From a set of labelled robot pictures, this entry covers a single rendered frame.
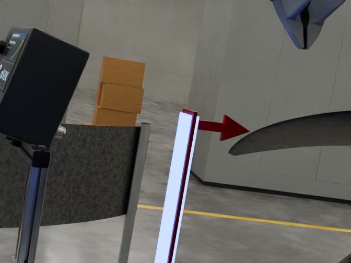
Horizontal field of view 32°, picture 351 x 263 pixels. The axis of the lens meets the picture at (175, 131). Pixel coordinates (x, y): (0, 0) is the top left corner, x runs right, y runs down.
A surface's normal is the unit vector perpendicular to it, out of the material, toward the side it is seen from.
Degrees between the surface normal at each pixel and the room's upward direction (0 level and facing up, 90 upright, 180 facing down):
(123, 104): 90
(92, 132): 90
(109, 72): 90
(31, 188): 90
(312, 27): 72
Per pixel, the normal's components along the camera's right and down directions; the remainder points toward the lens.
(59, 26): 0.19, 0.14
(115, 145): 0.84, 0.19
